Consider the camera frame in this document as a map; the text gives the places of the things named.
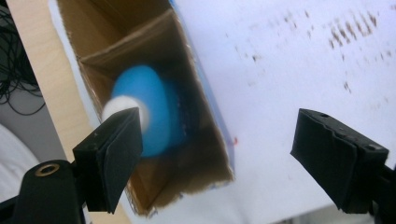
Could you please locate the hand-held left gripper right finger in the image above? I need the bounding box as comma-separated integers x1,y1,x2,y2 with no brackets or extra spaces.
290,107,390,215

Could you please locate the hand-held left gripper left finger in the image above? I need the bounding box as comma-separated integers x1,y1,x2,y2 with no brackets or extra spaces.
72,106,145,215

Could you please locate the blue dish soap bottle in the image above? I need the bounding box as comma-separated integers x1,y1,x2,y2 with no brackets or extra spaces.
101,63,189,159

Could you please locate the blue cardboard box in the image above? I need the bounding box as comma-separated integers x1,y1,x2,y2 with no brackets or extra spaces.
55,0,236,217

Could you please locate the white round object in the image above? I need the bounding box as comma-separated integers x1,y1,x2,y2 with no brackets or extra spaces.
0,123,40,203

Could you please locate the tangle of black floor cables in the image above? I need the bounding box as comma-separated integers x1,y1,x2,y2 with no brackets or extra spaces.
0,5,47,117

